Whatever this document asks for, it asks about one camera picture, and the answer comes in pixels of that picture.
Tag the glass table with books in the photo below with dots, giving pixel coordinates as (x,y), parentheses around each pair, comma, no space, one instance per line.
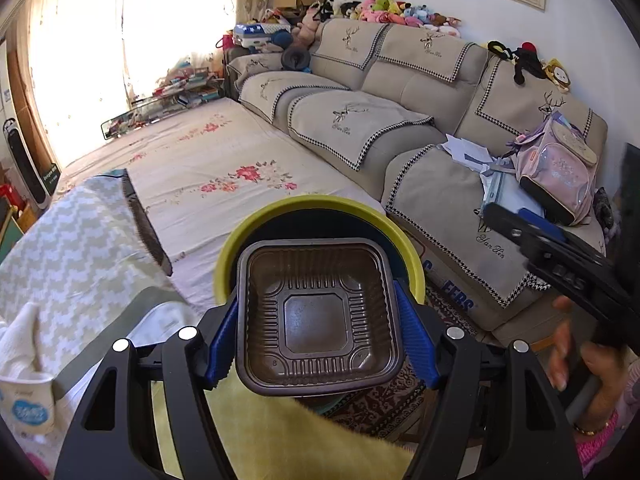
(165,102)

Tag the black carton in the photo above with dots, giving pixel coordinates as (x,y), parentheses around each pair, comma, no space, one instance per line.
(51,182)

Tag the white tower fan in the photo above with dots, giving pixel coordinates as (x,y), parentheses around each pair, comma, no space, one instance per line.
(27,170)

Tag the black and red plush toy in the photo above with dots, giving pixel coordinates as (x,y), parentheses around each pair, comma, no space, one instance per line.
(522,60)

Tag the white paper cup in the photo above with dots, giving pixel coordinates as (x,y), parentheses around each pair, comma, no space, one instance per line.
(27,405)

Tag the white knit cloth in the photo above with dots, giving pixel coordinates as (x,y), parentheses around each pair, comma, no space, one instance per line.
(20,335)

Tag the pink plush animal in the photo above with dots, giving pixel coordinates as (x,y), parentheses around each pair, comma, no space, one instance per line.
(307,27)

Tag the blue star-print suitcase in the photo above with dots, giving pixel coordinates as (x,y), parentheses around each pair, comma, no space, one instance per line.
(260,35)

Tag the loose white papers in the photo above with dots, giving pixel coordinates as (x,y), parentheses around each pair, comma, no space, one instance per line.
(467,152)

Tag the brown plastic food tray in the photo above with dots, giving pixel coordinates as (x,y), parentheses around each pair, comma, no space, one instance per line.
(315,320)

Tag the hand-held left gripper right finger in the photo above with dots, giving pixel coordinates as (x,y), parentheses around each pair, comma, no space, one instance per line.
(419,340)

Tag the person's right forearm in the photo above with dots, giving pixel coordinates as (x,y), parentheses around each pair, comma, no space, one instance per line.
(612,440)

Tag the sheer white curtain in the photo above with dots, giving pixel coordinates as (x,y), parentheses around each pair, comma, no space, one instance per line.
(100,35)

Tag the row of colourful plush toys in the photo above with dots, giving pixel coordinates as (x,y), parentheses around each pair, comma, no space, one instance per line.
(395,12)

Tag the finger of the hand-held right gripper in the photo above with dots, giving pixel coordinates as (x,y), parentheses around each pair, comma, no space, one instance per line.
(505,225)
(545,227)

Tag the pink school backpack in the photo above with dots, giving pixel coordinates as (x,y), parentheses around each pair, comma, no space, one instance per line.
(560,165)

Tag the set of deer-print sofa covers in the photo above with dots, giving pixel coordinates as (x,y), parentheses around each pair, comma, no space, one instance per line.
(350,115)

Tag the dark neck pillow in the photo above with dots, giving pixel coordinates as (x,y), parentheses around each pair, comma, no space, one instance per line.
(296,59)

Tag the person's right hand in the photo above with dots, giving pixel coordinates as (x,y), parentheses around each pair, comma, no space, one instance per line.
(600,385)

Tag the beige fabric sofa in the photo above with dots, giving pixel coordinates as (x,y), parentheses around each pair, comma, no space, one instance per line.
(415,87)

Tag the cardboard box with blue print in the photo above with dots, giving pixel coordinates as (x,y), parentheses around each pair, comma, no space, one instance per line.
(450,290)

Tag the yellow-rimmed dark trash bin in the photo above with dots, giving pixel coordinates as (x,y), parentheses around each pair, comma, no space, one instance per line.
(320,204)

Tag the yellow lion plush toy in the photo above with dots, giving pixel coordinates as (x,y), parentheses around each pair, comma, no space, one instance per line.
(557,76)

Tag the dark patterned cloth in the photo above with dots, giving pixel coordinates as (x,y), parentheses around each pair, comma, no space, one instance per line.
(605,210)

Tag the zigzag patterned pillow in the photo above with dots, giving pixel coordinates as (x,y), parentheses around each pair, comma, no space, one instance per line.
(75,260)

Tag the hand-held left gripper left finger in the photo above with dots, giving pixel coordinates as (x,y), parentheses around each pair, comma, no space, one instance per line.
(221,332)

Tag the floral bed sheet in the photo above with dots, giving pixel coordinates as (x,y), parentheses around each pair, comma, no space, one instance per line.
(210,160)

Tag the yellow cloth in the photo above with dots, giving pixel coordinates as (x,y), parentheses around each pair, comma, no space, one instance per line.
(280,445)

